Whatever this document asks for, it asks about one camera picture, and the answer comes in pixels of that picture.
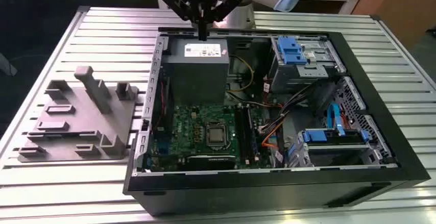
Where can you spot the hard disk in blue carrier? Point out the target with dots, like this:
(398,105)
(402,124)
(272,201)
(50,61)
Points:
(315,136)

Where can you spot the metal drive cage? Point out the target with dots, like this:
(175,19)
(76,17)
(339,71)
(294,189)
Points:
(307,76)

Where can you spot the black CPU socket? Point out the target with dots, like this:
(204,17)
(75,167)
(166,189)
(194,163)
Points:
(216,124)

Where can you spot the grey power supply unit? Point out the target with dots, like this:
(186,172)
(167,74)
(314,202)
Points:
(198,81)

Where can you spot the silver CPU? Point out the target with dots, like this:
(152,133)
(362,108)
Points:
(216,135)

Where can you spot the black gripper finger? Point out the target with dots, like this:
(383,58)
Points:
(176,4)
(222,9)

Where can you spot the black PC case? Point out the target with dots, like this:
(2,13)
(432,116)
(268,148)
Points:
(259,193)

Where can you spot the grey chair part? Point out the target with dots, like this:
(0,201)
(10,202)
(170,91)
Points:
(7,65)

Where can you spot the green motherboard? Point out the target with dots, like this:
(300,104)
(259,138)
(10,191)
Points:
(184,122)

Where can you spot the grey parts rack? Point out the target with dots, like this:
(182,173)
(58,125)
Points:
(86,122)

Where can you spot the wooden cabinet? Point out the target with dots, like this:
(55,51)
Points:
(402,4)

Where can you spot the blue drive bay latch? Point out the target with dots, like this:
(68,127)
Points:
(290,55)

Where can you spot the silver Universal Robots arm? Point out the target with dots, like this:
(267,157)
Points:
(242,17)

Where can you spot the black graphics card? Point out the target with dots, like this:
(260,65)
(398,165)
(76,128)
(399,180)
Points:
(211,161)

